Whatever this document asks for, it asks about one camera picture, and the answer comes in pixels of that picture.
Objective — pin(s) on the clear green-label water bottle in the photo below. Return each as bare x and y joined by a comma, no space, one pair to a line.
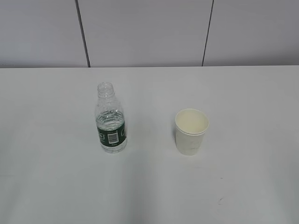
110,119

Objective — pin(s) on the white paper cup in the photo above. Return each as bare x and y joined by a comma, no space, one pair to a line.
191,121
189,136

